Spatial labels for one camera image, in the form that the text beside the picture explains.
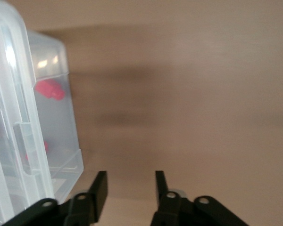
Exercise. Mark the red block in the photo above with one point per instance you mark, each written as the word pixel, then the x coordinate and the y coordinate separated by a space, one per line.
pixel 46 146
pixel 49 90

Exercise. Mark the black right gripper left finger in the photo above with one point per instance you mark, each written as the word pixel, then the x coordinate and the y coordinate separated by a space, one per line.
pixel 100 195

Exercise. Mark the clear plastic box base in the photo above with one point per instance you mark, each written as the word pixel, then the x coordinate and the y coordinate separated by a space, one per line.
pixel 61 131

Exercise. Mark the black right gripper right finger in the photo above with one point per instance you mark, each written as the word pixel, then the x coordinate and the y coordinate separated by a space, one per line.
pixel 163 200

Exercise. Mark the clear plastic storage box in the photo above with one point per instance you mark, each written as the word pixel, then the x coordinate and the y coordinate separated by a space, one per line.
pixel 9 94

